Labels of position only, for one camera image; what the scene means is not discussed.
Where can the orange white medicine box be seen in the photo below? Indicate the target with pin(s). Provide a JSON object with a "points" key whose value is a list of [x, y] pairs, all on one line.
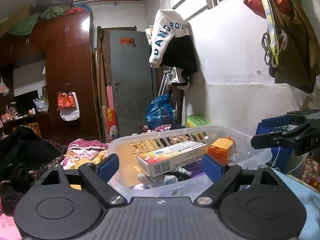
{"points": [[167, 159]]}

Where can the olive hanging bag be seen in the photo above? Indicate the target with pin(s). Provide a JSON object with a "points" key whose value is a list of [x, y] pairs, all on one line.
{"points": [[298, 58]]}

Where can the black television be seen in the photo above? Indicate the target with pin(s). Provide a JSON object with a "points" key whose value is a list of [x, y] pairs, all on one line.
{"points": [[25, 102]]}

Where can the dark red wooden wardrobe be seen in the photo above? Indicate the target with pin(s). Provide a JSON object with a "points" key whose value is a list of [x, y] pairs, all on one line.
{"points": [[65, 44]]}

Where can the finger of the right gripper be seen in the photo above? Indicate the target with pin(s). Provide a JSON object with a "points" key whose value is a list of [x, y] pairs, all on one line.
{"points": [[303, 138], [281, 123]]}

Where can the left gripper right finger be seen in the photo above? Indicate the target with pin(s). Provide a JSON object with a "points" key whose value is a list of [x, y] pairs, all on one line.
{"points": [[222, 176]]}

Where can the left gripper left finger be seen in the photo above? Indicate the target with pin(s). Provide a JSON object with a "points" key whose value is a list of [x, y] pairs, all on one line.
{"points": [[96, 178]]}

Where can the white black hanging jacket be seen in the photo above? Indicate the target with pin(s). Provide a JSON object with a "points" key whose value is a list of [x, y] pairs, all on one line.
{"points": [[172, 46]]}

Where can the purple tissue pack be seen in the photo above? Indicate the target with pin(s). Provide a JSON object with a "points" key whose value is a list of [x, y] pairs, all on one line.
{"points": [[195, 169]]}

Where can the pink floral blanket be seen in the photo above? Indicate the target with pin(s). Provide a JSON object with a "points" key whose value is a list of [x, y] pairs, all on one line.
{"points": [[83, 151]]}

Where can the grey metal door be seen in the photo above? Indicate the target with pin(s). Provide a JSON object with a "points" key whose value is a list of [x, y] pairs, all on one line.
{"points": [[131, 79]]}

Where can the white plastic basket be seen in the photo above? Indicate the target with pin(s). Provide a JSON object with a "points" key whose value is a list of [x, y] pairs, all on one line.
{"points": [[128, 148]]}

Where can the green yellow box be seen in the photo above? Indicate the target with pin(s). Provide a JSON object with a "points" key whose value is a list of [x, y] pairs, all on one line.
{"points": [[195, 120]]}

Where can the orange white hanging bag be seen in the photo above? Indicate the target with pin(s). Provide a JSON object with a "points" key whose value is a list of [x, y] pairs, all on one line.
{"points": [[67, 106]]}

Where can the blue tote bag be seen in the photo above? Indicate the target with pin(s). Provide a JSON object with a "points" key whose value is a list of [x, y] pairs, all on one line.
{"points": [[280, 154]]}

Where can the blue plastic bag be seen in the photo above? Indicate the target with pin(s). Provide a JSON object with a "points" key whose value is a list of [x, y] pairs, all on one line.
{"points": [[160, 112]]}

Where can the black clothing pile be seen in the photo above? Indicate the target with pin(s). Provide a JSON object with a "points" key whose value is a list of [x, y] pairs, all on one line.
{"points": [[24, 158]]}

